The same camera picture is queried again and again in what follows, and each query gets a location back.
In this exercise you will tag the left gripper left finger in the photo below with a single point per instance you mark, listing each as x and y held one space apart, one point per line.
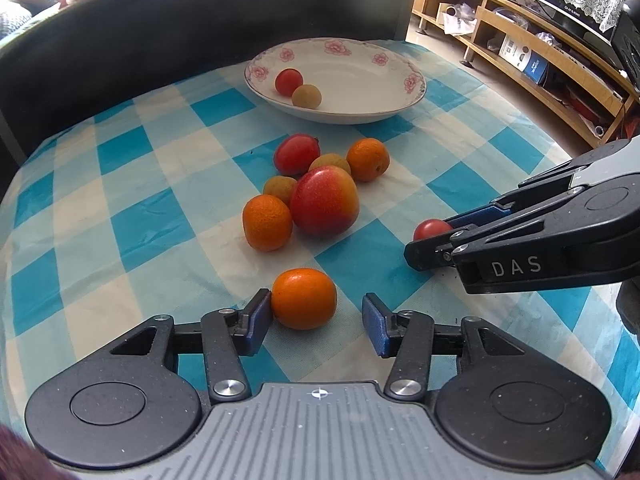
227 334

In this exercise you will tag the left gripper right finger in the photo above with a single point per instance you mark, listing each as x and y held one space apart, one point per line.
407 337

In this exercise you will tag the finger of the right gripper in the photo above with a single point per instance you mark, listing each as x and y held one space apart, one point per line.
438 251
480 216

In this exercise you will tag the red tomato with stem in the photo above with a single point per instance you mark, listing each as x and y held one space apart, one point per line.
430 228

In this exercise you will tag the orange tangerine front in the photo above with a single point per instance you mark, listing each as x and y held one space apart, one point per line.
303 299

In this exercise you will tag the orange tangerine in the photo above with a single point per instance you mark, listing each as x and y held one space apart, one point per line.
368 159
303 299
267 223

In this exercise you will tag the brown longan front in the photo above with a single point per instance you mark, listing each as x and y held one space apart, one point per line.
307 96

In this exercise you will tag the brown longan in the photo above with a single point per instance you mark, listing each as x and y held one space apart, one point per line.
307 96
330 159

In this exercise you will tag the small red cherry tomato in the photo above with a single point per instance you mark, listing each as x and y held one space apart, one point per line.
287 81

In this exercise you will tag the orange tangerine far right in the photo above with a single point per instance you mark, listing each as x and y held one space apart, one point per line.
368 159

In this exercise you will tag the orange tangerine left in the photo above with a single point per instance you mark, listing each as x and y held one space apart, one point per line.
267 223

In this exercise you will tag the large red yellow mango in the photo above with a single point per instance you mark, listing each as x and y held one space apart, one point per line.
325 202

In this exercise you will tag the blue white checkered tablecloth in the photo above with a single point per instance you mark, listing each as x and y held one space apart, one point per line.
137 212

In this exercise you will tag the brown longan middle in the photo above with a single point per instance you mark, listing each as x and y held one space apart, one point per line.
330 159

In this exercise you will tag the brown longan hidden left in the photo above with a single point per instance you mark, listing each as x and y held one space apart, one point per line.
281 187

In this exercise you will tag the light wooden tv cabinet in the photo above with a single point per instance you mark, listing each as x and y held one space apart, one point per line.
582 87

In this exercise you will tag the blue white box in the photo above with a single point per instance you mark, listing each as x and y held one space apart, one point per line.
524 59

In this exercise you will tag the oblong red tomato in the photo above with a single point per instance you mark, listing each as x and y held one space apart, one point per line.
295 154

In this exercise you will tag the white floral porcelain plate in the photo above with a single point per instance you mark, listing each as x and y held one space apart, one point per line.
360 82

